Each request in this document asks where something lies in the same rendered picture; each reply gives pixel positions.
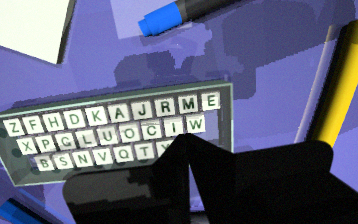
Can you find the grey keyboard with white letter keys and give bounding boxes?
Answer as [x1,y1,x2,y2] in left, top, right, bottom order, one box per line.
[0,79,234,187]

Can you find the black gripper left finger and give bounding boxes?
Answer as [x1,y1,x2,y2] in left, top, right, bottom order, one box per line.
[62,133,191,224]

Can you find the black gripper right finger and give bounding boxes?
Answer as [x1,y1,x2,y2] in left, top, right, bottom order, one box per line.
[185,133,334,224]

